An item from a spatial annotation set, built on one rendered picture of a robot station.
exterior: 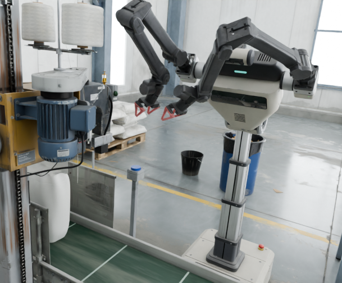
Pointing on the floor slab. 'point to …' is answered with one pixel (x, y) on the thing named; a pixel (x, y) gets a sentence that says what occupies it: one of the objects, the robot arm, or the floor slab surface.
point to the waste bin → (255, 148)
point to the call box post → (133, 208)
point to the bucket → (191, 162)
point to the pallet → (121, 144)
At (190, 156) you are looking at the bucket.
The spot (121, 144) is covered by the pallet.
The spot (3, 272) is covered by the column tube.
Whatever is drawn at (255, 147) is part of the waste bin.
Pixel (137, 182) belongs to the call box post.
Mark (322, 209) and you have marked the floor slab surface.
